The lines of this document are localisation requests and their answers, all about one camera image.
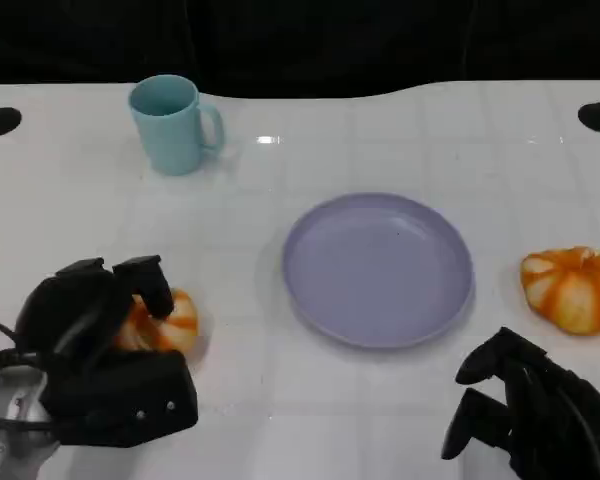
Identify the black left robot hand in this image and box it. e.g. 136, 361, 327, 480
14, 255, 176, 371

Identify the lilac plate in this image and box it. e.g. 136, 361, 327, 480
281, 192, 476, 351

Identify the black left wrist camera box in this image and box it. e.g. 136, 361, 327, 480
39, 349, 200, 449

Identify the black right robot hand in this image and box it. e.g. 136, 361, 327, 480
440, 327, 600, 480

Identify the pale green mug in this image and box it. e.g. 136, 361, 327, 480
128, 74, 226, 177

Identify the orange and white toy bread roll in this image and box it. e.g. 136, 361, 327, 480
519, 245, 600, 336
112, 288, 200, 354

